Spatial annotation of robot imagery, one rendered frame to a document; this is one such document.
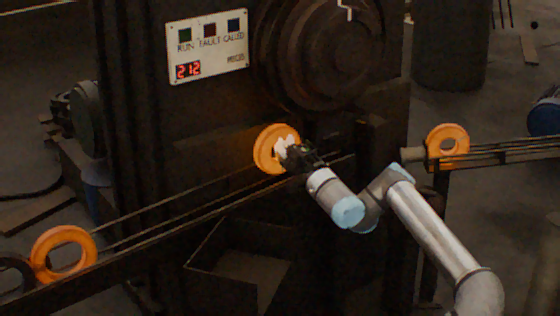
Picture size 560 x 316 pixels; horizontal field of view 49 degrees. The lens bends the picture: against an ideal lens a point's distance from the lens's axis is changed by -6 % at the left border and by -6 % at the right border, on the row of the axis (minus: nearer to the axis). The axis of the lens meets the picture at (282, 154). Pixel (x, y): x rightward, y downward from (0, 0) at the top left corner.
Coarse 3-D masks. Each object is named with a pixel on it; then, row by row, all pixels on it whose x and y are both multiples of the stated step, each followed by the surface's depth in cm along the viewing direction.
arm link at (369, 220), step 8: (360, 192) 190; (368, 200) 186; (368, 208) 186; (376, 208) 186; (368, 216) 186; (376, 216) 187; (360, 224) 186; (368, 224) 188; (376, 224) 192; (360, 232) 191
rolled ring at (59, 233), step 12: (60, 228) 170; (72, 228) 171; (48, 240) 167; (60, 240) 169; (72, 240) 172; (84, 240) 174; (36, 252) 167; (84, 252) 177; (96, 252) 177; (36, 264) 168; (84, 264) 177; (48, 276) 171; (60, 276) 175
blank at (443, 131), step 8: (440, 128) 225; (448, 128) 225; (456, 128) 225; (432, 136) 226; (440, 136) 226; (448, 136) 226; (456, 136) 226; (464, 136) 226; (432, 144) 228; (456, 144) 229; (464, 144) 228; (432, 152) 229; (440, 152) 229; (448, 152) 231; (456, 152) 229; (464, 152) 229; (432, 160) 231; (440, 160) 231
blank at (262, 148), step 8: (272, 128) 197; (280, 128) 197; (288, 128) 199; (264, 136) 196; (272, 136) 197; (280, 136) 198; (296, 136) 202; (256, 144) 197; (264, 144) 196; (272, 144) 198; (256, 152) 197; (264, 152) 197; (256, 160) 198; (264, 160) 198; (272, 160) 200; (264, 168) 199; (272, 168) 201; (280, 168) 203
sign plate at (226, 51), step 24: (168, 24) 178; (192, 24) 182; (216, 24) 187; (240, 24) 192; (168, 48) 182; (192, 48) 185; (216, 48) 190; (240, 48) 195; (192, 72) 188; (216, 72) 193
